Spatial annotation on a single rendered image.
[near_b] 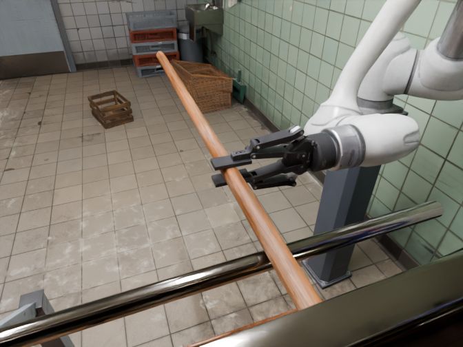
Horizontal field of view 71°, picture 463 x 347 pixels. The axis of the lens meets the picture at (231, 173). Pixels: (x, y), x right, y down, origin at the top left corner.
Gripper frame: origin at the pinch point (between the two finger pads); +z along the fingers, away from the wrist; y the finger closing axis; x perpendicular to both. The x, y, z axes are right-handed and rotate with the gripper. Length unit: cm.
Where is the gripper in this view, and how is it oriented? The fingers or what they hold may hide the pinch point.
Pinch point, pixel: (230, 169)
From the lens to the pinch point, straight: 59.8
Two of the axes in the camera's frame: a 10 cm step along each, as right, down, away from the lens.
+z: -9.4, 1.9, -2.7
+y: 0.0, 8.1, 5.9
